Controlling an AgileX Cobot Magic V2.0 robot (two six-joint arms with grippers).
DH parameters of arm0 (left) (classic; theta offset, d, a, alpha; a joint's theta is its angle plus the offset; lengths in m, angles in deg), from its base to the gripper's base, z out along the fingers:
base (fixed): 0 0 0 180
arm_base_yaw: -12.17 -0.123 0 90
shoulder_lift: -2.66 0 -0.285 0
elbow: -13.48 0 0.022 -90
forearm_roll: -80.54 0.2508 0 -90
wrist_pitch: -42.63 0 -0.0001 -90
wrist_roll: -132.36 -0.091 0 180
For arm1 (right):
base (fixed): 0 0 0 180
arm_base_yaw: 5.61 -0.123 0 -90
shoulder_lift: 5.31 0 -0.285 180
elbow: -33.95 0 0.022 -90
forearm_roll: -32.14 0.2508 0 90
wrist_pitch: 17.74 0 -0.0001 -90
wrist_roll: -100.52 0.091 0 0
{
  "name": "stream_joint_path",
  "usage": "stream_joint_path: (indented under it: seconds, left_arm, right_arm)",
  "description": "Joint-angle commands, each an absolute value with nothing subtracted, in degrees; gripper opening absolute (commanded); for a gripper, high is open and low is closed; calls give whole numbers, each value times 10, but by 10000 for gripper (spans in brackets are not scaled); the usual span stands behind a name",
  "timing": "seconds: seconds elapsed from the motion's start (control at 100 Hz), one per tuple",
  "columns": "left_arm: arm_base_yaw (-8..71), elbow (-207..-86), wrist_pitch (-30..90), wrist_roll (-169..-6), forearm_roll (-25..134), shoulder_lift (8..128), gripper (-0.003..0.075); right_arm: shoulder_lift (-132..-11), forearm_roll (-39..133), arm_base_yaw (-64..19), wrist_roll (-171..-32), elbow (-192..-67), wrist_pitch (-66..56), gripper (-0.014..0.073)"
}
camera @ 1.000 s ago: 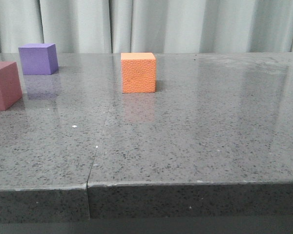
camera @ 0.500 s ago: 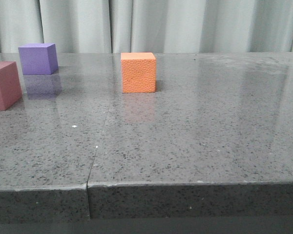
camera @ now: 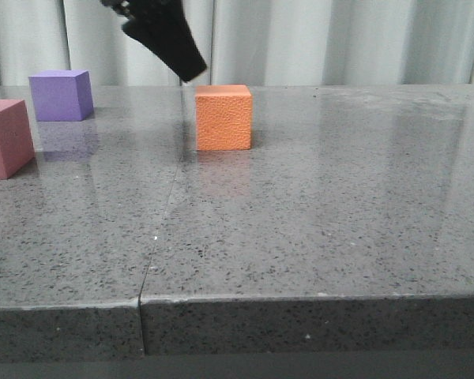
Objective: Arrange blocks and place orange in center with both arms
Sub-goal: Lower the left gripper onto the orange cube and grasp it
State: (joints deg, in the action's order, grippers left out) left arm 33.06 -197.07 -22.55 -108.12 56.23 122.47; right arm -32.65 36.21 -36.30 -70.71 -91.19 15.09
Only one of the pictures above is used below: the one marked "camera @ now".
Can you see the grey-white curtain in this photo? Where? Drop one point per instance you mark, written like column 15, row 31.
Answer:
column 261, row 43

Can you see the pink foam cube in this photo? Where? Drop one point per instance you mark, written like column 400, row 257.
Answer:
column 16, row 146

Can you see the orange foam cube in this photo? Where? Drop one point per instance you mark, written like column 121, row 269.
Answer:
column 223, row 117

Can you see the black blurred gripper finger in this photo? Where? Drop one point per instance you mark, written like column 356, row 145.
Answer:
column 161, row 27

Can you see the purple foam cube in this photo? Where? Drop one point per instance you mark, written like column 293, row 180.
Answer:
column 61, row 95

